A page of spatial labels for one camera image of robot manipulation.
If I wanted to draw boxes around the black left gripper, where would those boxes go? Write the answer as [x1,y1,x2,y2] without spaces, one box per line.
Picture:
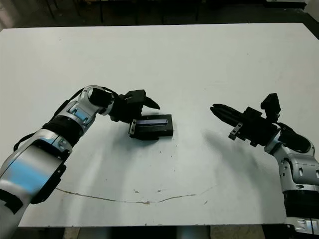
[109,93,161,142]

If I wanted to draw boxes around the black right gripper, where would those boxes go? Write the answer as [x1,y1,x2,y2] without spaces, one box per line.
[210,104,280,148]

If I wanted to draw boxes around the black box lid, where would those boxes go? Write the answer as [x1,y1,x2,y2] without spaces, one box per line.
[133,114,174,137]

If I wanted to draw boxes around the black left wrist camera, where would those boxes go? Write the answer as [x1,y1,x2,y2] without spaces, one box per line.
[123,89,147,105]

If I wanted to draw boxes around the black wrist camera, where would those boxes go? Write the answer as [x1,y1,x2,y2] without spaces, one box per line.
[123,89,147,105]
[261,93,282,118]

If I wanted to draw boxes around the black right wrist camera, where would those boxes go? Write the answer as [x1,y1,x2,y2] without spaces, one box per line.
[261,93,282,118]

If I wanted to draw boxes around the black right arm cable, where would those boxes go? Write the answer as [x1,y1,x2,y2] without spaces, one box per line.
[276,121,294,130]

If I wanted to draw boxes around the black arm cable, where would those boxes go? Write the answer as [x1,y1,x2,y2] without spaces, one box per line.
[276,121,294,130]
[13,86,118,151]

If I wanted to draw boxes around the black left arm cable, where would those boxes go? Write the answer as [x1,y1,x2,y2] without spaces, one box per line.
[13,86,118,151]

